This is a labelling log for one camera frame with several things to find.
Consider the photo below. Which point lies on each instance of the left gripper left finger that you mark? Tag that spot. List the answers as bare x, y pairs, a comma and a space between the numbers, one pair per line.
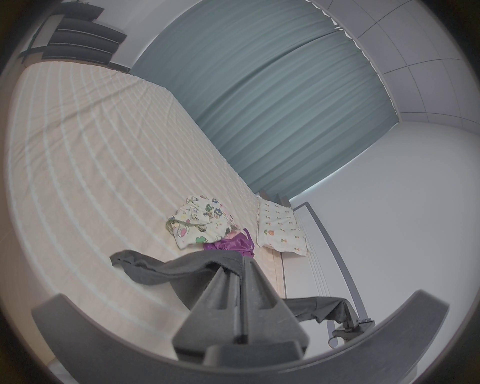
202, 330

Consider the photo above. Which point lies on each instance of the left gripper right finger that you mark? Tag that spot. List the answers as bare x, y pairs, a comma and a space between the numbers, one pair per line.
270, 322

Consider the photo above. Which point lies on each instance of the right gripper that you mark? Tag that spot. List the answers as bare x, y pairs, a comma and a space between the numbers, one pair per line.
356, 328

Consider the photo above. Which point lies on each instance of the black T-shirt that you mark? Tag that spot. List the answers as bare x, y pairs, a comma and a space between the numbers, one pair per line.
180, 275

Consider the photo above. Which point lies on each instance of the bed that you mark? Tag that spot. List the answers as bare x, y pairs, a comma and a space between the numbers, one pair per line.
93, 150

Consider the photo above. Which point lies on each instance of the purple garment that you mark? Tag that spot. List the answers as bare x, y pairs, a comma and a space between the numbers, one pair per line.
232, 245

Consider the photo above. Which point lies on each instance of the white printed pillow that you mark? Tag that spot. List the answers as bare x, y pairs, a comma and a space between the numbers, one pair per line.
281, 227

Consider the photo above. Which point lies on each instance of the pink garment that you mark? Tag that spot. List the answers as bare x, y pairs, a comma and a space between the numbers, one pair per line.
229, 234

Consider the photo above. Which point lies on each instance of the white printed pyjama top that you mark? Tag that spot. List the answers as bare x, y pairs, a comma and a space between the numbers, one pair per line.
195, 221

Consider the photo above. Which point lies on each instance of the blue-green curtain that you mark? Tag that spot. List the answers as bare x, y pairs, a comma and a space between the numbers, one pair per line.
300, 123
225, 41

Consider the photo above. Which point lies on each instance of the black chest of drawers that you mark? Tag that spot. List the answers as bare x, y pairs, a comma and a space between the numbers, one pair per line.
82, 37

